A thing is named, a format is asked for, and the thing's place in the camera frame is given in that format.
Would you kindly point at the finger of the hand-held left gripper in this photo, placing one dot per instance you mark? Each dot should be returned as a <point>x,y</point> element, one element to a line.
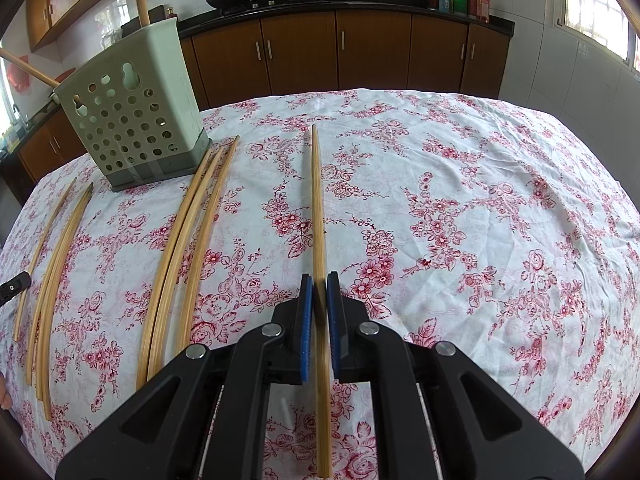
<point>14,289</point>

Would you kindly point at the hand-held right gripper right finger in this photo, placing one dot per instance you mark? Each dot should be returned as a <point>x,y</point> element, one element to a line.
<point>334,330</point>

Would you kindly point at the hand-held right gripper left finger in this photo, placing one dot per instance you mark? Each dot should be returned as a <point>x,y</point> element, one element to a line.
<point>306,330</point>

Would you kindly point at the green perforated chopstick holder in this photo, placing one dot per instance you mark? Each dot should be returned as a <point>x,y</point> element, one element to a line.
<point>185,85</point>

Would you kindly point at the person's left hand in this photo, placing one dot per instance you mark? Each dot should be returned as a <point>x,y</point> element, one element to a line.
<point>4,392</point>

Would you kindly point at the brown wooden sink cabinet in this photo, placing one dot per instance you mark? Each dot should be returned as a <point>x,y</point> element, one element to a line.
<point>50,145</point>

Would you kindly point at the red floral tablecloth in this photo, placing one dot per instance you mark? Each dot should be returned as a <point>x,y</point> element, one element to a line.
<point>450,210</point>

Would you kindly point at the brown wooden base cabinets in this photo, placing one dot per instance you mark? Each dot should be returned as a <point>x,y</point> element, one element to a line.
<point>375,55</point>

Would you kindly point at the black kitchen countertop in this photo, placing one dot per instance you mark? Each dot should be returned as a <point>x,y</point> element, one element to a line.
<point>350,5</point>

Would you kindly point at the red wall decoration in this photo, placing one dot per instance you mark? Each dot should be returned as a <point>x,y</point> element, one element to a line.
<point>20,75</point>

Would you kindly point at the window with white frame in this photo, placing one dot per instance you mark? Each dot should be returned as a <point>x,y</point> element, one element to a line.
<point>600,10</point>

